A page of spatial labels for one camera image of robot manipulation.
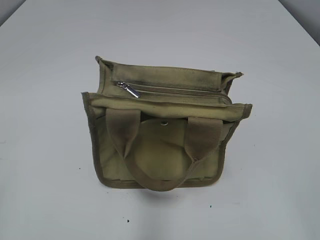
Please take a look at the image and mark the olive yellow canvas bag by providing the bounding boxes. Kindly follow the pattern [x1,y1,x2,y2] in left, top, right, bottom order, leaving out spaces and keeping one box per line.
[82,56,252,192]

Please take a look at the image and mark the silver zipper pull tab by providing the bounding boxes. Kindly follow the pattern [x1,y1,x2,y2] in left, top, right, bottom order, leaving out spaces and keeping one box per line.
[116,81,141,98]

